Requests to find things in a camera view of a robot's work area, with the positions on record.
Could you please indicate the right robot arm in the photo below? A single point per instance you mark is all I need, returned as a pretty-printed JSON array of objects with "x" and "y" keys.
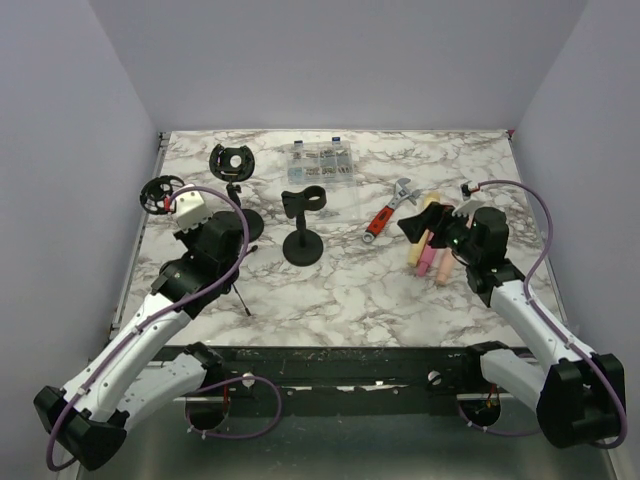
[{"x": 577, "y": 395}]

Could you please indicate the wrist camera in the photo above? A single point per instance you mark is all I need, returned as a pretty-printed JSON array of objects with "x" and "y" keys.
[
  {"x": 188, "y": 209},
  {"x": 469, "y": 203}
]

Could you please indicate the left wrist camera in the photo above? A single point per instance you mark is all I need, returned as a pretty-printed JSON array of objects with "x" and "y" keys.
[{"x": 188, "y": 209}]

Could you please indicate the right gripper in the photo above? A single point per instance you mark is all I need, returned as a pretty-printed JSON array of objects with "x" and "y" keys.
[{"x": 441, "y": 215}]

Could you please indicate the yellow microphone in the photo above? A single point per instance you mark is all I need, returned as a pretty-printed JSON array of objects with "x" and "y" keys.
[{"x": 416, "y": 249}]

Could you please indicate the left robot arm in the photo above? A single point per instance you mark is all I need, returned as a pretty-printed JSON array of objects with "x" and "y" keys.
[{"x": 91, "y": 415}]

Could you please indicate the red-handled adjustable wrench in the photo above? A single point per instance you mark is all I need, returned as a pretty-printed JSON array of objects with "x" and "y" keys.
[{"x": 402, "y": 193}]

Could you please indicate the black front mounting rail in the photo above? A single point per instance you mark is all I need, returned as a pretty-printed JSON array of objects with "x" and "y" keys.
[{"x": 341, "y": 381}]

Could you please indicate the beige microphone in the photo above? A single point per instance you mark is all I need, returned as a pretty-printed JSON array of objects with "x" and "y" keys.
[{"x": 446, "y": 266}]

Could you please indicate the black round-base clip stand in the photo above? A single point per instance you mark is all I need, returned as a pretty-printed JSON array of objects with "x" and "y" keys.
[{"x": 303, "y": 247}]

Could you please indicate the pink microphone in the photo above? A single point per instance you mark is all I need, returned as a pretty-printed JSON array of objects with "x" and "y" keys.
[{"x": 425, "y": 260}]

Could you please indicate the black tripod shock-mount stand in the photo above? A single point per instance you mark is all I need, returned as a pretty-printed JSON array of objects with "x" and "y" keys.
[{"x": 160, "y": 195}]

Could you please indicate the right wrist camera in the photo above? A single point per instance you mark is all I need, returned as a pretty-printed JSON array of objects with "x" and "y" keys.
[{"x": 469, "y": 203}]

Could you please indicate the black shock-mount round-base stand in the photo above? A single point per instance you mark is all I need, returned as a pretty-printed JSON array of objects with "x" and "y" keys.
[{"x": 234, "y": 165}]

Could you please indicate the clear plastic screw organizer box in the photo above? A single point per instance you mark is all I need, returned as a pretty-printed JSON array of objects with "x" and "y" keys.
[{"x": 328, "y": 164}]

